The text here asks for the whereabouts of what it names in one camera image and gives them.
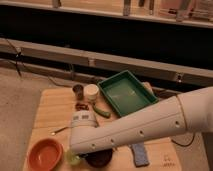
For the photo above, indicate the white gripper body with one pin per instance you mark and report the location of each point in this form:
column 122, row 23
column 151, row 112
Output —
column 84, row 118

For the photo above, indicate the green plastic tray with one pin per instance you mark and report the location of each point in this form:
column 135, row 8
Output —
column 125, row 93

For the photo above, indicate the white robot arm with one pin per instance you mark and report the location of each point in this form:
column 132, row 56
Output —
column 187, row 112

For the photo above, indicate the purple bowl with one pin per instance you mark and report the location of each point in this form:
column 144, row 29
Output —
column 99, row 159

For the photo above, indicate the orange bowl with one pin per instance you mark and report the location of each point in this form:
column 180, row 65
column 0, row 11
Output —
column 44, row 155

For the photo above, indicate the brown grape cluster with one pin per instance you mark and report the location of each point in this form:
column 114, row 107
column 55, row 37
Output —
column 81, row 106

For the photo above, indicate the green cucumber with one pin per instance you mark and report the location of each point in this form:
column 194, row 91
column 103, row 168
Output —
column 101, row 112

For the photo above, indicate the white cylindrical cup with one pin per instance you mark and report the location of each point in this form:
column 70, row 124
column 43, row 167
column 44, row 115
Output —
column 91, row 92

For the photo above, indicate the small metal cup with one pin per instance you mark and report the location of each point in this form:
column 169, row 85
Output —
column 78, row 91

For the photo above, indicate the grey blue cloth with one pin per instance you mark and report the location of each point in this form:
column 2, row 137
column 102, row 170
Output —
column 140, row 157

